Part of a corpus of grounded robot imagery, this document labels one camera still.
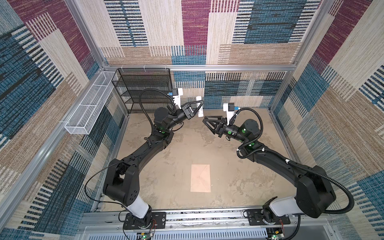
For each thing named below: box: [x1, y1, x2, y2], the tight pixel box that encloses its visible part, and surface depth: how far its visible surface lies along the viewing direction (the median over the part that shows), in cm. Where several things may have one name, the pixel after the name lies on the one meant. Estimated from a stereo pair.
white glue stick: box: [196, 96, 204, 118], surface depth 69 cm
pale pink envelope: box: [190, 164, 211, 193], surface depth 89 cm
